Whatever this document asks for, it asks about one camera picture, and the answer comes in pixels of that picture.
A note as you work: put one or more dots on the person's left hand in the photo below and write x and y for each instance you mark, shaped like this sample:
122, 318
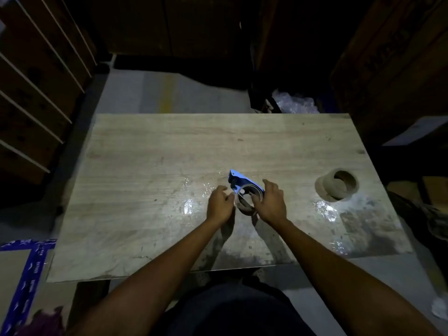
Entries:
218, 206

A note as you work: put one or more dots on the person's right hand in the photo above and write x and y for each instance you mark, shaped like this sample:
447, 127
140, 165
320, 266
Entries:
273, 206

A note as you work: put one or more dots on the cardboard tape core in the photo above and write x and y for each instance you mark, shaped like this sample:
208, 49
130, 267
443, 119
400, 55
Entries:
245, 207

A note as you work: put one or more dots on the blue tape dispenser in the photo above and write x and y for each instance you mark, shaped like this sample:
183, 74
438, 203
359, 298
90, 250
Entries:
236, 179

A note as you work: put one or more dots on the clear packing tape roll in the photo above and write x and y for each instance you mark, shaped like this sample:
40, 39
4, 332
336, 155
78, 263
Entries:
327, 188

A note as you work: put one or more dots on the person's right forearm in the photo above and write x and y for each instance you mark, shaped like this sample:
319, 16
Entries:
336, 279

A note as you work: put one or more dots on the person's left forearm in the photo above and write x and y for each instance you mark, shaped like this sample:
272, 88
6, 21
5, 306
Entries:
157, 276

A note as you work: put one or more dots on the person's dark clothing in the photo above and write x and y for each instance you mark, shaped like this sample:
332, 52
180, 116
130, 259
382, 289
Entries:
231, 311

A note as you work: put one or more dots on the cardboard box with blue tape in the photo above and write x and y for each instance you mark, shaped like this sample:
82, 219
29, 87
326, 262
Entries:
10, 276

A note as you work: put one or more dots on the crumpled clear plastic wrap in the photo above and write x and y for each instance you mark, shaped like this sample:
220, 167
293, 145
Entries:
295, 103

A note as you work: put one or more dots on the grey crumpled cloth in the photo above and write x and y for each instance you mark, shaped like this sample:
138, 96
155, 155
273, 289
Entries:
427, 216

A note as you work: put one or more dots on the dark table leg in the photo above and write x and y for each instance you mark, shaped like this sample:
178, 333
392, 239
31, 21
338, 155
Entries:
89, 300

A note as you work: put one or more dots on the tall dark cardboard box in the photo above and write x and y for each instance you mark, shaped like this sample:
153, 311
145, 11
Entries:
297, 41

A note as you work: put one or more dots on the dark brown cardboard box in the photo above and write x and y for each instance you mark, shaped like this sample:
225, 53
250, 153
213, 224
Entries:
206, 24
129, 24

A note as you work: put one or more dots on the large printed cardboard box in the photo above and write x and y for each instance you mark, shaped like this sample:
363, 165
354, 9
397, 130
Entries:
395, 66

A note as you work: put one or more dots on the purple cloth item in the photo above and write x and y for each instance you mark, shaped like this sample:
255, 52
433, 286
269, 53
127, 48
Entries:
43, 323

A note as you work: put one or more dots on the blue metal rack post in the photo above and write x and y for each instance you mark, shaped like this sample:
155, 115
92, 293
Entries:
329, 101

